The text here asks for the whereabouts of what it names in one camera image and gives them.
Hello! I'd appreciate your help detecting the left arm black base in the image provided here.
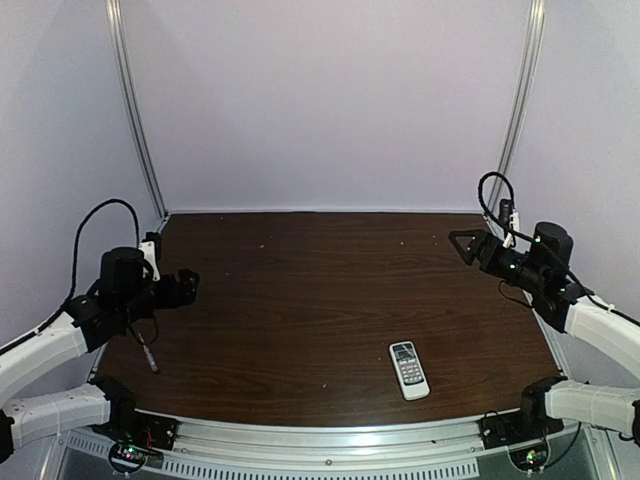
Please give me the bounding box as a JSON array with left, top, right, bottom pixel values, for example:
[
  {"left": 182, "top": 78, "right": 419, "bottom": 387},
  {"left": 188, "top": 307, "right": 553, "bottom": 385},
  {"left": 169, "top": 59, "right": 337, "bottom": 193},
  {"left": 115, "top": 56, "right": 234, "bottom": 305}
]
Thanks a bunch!
[{"left": 89, "top": 376, "right": 178, "bottom": 451}]

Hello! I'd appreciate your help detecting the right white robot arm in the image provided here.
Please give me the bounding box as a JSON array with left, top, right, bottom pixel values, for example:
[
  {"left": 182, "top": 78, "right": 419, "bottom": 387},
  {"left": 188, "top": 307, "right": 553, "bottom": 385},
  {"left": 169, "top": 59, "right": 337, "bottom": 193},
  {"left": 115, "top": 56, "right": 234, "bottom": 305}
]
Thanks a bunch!
[{"left": 448, "top": 222, "right": 639, "bottom": 443}]

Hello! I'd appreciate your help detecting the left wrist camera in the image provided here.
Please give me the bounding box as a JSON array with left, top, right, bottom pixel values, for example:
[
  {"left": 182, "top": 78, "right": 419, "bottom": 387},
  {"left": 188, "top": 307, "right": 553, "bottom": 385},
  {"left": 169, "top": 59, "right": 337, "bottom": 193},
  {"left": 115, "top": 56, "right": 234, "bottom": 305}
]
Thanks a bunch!
[{"left": 138, "top": 232, "right": 161, "bottom": 282}]

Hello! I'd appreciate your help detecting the clear handle screwdriver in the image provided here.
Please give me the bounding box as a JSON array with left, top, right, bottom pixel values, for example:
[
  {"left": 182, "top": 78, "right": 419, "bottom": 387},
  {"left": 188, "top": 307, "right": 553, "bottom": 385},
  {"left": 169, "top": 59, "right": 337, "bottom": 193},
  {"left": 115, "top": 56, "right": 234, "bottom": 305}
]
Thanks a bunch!
[{"left": 136, "top": 333, "right": 160, "bottom": 375}]

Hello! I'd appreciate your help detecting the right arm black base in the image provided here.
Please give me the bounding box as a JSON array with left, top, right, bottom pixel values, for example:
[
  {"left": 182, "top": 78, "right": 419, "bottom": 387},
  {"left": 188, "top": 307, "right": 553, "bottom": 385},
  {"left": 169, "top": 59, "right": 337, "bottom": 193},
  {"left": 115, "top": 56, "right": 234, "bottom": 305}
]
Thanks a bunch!
[{"left": 477, "top": 376, "right": 566, "bottom": 449}]

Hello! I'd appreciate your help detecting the black braided cable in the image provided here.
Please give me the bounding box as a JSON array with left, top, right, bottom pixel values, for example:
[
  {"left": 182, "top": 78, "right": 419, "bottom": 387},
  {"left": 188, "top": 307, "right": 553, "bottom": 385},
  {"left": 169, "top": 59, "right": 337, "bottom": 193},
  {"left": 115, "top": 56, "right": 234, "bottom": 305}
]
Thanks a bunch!
[
  {"left": 476, "top": 171, "right": 521, "bottom": 234},
  {"left": 58, "top": 198, "right": 140, "bottom": 314}
]

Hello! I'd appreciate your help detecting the right aluminium corner post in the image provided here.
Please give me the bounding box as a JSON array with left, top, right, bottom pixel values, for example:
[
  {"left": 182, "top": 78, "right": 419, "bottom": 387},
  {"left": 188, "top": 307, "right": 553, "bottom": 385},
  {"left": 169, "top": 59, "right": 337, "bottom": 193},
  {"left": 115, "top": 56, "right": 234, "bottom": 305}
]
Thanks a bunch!
[{"left": 484, "top": 0, "right": 546, "bottom": 219}]

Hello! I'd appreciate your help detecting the left black braided cable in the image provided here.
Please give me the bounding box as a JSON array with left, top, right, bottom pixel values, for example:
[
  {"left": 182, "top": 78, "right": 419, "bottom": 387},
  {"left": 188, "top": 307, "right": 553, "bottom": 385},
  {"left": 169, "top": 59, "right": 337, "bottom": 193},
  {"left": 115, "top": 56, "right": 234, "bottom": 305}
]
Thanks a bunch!
[{"left": 58, "top": 198, "right": 140, "bottom": 314}]

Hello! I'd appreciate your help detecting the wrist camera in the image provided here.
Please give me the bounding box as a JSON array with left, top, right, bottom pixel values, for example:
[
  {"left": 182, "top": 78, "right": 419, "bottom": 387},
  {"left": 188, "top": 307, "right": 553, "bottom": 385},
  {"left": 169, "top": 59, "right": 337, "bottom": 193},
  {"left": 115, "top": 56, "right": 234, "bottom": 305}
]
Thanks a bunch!
[
  {"left": 499, "top": 198, "right": 520, "bottom": 248},
  {"left": 138, "top": 232, "right": 161, "bottom": 282}
]

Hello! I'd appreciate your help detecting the right black braided cable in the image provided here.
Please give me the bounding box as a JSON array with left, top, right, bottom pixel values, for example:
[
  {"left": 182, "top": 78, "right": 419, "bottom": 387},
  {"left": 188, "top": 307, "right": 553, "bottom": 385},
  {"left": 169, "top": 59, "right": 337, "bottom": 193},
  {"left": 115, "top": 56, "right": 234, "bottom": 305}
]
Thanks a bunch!
[{"left": 476, "top": 171, "right": 521, "bottom": 234}]

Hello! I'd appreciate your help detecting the white remote control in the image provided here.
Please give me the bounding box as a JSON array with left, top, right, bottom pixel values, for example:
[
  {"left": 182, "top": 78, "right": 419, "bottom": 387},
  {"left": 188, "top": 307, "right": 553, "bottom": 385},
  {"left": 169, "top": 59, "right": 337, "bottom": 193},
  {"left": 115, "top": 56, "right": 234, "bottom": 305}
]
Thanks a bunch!
[{"left": 389, "top": 341, "right": 430, "bottom": 401}]

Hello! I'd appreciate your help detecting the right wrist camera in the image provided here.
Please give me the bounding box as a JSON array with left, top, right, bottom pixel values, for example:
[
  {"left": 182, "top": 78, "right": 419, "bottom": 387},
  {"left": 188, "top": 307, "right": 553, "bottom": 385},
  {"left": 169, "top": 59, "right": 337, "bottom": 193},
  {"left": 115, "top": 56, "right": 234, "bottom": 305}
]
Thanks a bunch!
[{"left": 499, "top": 198, "right": 520, "bottom": 248}]

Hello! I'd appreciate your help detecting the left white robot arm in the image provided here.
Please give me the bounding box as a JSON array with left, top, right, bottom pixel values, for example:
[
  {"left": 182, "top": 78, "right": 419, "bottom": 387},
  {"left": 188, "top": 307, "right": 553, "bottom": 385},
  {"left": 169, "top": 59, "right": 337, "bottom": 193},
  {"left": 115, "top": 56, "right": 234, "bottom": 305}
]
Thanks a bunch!
[{"left": 1, "top": 247, "right": 200, "bottom": 460}]

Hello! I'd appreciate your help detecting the aluminium corner post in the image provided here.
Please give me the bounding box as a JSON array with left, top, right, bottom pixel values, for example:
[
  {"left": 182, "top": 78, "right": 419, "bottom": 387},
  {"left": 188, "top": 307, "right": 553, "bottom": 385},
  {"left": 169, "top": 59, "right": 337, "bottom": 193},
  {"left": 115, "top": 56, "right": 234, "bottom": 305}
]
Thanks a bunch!
[
  {"left": 484, "top": 0, "right": 546, "bottom": 219},
  {"left": 105, "top": 0, "right": 168, "bottom": 219}
]

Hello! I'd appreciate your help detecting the front aluminium rail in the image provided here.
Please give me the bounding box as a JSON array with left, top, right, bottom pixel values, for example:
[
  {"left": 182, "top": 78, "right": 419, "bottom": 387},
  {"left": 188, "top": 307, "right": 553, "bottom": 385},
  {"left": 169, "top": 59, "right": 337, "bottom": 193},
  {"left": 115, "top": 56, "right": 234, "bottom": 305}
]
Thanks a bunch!
[{"left": 36, "top": 413, "right": 620, "bottom": 479}]

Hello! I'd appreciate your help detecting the left aluminium corner post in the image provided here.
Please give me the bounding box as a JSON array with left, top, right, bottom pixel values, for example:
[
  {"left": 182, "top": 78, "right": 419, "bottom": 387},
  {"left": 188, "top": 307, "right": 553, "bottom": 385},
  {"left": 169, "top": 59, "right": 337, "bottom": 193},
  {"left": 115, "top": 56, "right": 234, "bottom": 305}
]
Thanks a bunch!
[{"left": 105, "top": 0, "right": 168, "bottom": 219}]

